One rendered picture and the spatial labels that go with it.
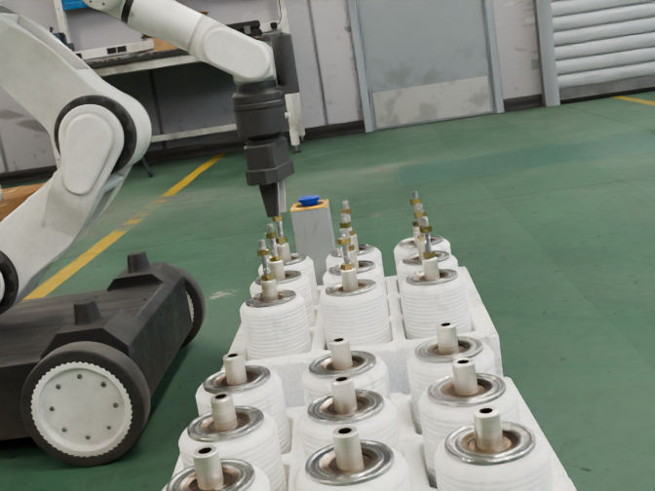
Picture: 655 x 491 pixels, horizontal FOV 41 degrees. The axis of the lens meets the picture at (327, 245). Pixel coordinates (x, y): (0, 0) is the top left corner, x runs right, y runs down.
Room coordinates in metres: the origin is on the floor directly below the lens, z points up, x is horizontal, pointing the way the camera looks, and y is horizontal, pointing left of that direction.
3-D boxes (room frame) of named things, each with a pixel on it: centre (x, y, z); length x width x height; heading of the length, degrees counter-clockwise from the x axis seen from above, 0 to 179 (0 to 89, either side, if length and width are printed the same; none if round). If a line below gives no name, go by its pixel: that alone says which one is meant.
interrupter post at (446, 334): (0.91, -0.11, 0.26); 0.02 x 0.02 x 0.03
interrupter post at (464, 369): (0.79, -0.11, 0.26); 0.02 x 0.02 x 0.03
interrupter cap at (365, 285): (1.22, -0.02, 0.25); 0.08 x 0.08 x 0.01
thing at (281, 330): (1.23, 0.09, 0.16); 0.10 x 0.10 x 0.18
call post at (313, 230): (1.63, 0.02, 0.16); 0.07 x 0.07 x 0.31; 86
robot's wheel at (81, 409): (1.33, 0.42, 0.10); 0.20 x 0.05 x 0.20; 86
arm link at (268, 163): (1.46, 0.07, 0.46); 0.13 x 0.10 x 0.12; 163
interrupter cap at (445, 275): (1.21, -0.14, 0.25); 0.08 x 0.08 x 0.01
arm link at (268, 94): (1.47, 0.06, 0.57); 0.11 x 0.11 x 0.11; 88
